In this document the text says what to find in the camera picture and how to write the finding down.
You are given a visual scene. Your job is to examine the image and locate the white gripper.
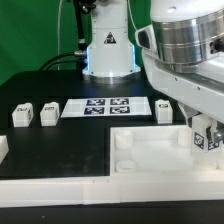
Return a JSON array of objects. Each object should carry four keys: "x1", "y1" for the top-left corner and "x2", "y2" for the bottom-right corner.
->
[{"x1": 135, "y1": 25, "x2": 224, "y2": 143}]

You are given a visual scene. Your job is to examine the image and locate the white square tabletop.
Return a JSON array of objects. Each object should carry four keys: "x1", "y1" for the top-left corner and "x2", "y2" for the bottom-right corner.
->
[{"x1": 110, "y1": 125, "x2": 217, "y2": 175}]

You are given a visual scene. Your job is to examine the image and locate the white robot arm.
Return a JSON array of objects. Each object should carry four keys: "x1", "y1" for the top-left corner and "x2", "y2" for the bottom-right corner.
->
[{"x1": 83, "y1": 0, "x2": 224, "y2": 142}]

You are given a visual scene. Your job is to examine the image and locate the white sheet with tags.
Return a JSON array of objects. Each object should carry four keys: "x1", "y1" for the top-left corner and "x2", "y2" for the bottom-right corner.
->
[{"x1": 61, "y1": 97, "x2": 152, "y2": 118}]

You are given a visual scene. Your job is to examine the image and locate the black cable bundle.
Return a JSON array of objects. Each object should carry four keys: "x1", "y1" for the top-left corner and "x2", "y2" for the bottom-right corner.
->
[{"x1": 38, "y1": 0, "x2": 89, "y2": 72}]

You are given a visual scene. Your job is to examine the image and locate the white thin cable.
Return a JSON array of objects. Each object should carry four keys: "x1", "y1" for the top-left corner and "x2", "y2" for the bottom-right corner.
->
[{"x1": 57, "y1": 0, "x2": 64, "y2": 71}]

